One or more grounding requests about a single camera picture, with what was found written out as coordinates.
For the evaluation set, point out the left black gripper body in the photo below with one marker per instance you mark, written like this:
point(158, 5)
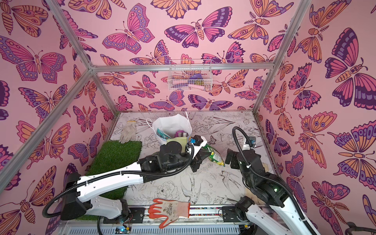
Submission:
point(182, 162)

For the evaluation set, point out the red and white work glove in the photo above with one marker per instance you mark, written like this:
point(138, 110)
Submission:
point(171, 210)

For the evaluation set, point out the white wire basket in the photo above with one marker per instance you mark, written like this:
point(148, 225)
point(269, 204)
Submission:
point(190, 75)

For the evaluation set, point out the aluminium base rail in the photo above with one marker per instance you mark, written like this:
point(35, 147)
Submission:
point(203, 220)

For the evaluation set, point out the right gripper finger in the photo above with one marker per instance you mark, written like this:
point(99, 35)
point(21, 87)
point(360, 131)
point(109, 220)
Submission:
point(234, 163)
point(229, 157)

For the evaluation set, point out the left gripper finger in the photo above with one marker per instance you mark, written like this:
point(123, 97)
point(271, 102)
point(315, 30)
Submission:
point(202, 155)
point(195, 165)

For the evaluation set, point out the white paper gift bag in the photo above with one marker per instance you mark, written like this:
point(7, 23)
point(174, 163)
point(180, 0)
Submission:
point(170, 125)

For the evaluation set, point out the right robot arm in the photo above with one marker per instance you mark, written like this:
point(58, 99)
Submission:
point(270, 189)

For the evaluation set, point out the white knit work glove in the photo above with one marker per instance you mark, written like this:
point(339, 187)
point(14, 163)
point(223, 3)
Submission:
point(128, 132)

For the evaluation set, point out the pink roll in basket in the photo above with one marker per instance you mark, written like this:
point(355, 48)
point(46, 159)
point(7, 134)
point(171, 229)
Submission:
point(199, 87)

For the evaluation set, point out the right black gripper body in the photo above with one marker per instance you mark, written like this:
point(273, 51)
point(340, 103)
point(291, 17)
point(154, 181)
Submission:
point(232, 157)

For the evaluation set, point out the green artificial grass mat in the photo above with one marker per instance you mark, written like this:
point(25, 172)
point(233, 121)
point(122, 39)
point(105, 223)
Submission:
point(114, 155)

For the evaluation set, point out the brown M&M's candy packet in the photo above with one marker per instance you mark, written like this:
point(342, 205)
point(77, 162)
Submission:
point(181, 133)

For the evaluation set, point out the purple item in basket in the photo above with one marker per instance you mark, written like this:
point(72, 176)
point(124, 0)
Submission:
point(197, 76)

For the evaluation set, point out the green snack packet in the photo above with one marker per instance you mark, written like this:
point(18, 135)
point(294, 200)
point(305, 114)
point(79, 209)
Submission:
point(214, 156)

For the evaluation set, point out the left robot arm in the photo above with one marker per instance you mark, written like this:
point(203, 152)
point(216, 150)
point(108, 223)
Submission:
point(82, 195)

